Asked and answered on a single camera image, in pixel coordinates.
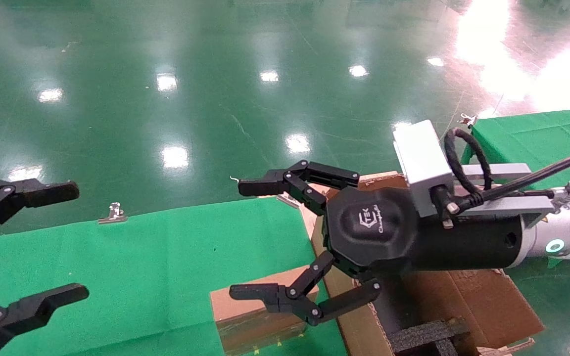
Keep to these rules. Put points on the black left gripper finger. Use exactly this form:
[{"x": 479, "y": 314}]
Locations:
[
  {"x": 42, "y": 193},
  {"x": 27, "y": 311}
]

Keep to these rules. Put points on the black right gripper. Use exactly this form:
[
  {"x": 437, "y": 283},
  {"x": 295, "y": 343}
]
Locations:
[{"x": 374, "y": 232}]

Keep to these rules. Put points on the small brown cardboard box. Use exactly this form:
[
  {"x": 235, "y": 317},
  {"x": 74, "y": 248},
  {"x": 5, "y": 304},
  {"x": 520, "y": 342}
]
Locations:
[{"x": 245, "y": 316}]

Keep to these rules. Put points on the large open brown carton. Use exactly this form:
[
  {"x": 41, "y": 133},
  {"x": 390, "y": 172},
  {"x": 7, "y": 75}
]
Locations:
[{"x": 488, "y": 306}]

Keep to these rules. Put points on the silver binder clip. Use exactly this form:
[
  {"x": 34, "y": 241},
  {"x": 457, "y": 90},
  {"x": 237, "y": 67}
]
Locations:
[
  {"x": 468, "y": 120},
  {"x": 287, "y": 200},
  {"x": 114, "y": 213}
]

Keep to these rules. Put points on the green table cloth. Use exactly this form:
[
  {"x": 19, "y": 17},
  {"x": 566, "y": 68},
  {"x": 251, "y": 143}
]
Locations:
[
  {"x": 537, "y": 133},
  {"x": 141, "y": 272}
]

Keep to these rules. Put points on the long black foam bar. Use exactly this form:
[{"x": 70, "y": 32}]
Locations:
[{"x": 423, "y": 336}]

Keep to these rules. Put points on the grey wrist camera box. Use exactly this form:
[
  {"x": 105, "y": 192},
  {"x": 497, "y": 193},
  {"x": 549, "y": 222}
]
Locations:
[{"x": 421, "y": 158}]

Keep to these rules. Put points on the grey camera mounting bracket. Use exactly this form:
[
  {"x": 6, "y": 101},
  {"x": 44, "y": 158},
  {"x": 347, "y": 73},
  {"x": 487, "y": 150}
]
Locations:
[{"x": 507, "y": 205}]

